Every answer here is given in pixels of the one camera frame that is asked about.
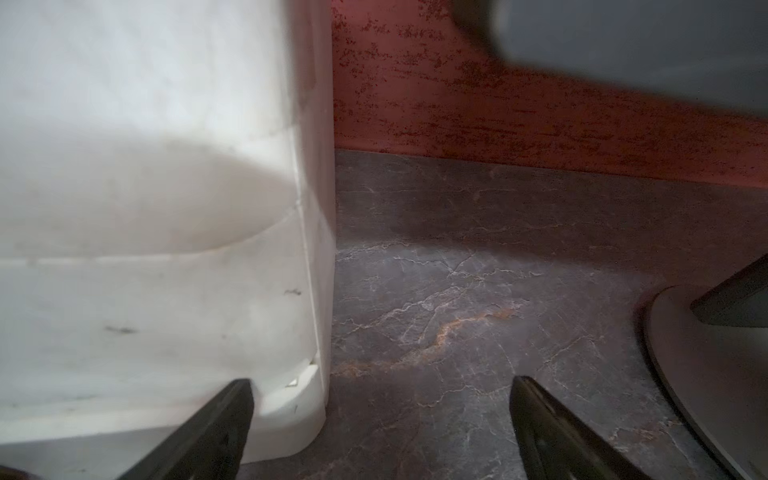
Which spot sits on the white plastic drawer box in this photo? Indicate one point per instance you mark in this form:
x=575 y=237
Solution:
x=167 y=225

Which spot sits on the black flat monitor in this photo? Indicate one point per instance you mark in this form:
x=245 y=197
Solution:
x=709 y=52

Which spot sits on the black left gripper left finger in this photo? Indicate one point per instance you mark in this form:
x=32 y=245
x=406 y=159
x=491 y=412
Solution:
x=209 y=445

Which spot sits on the round grey monitor stand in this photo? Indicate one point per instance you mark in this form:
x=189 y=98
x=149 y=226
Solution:
x=709 y=350

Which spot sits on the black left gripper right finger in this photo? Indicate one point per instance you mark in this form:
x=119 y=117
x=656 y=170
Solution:
x=555 y=444

